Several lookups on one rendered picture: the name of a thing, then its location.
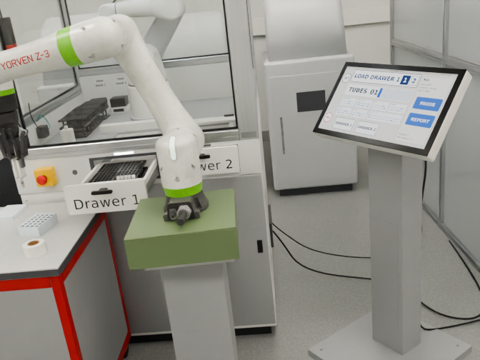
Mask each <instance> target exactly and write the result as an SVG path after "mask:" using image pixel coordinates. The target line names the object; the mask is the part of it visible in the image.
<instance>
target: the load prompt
mask: <svg viewBox="0 0 480 360"><path fill-rule="evenodd" d="M422 75H423V74H405V73H396V72H386V71H368V70H358V69H356V70H355V72H354V74H353V76H352V78H351V81H353V82H361V83H368V84H382V85H389V86H402V87H410V88H416V87H417V86H418V84H419V82H420V79H421V77H422Z"/></svg>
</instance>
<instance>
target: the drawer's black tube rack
mask: <svg viewBox="0 0 480 360"><path fill-rule="evenodd" d="M146 162H147V160H142V161H127V162H119V163H110V164H104V165H103V166H102V167H101V168H100V169H99V170H98V171H97V173H96V174H95V175H94V177H93V178H92V179H91V180H90V181H99V180H107V179H112V180H113V179H116V177H117V176H125V175H127V176H128V175H133V174H134V175H135V177H136V178H137V179H140V178H144V176H145V175H146V174H145V173H146V172H147V170H148V167H144V165H145V163H146Z"/></svg>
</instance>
